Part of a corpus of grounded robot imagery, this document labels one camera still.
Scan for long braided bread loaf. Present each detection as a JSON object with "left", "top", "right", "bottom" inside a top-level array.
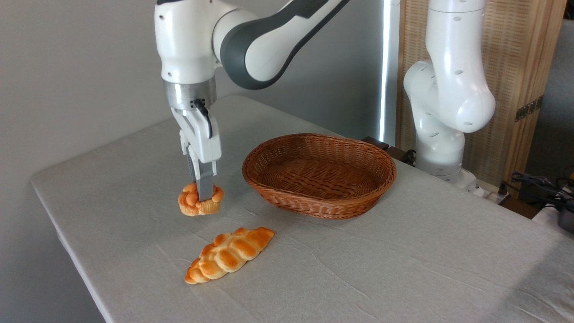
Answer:
[{"left": 184, "top": 227, "right": 276, "bottom": 285}]

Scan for round knotted bread roll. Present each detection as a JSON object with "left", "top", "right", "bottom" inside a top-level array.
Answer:
[{"left": 178, "top": 182, "right": 225, "bottom": 217}]

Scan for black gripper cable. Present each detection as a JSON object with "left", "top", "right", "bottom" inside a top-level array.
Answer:
[{"left": 191, "top": 99, "right": 213, "bottom": 139}]

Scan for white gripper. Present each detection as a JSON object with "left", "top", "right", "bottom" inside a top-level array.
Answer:
[{"left": 170, "top": 106, "right": 222, "bottom": 202}]

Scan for black cable bundle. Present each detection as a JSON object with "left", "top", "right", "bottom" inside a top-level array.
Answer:
[{"left": 499, "top": 172, "right": 574, "bottom": 211}]

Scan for white vertical light strip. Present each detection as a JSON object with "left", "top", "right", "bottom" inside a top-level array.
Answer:
[{"left": 379, "top": 0, "right": 401, "bottom": 146}]

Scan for grey tablecloth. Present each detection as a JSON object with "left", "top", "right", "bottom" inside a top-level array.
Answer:
[{"left": 30, "top": 94, "right": 574, "bottom": 323}]

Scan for brown woven wicker basket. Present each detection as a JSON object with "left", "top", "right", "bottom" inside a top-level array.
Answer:
[{"left": 242, "top": 133, "right": 397, "bottom": 220}]

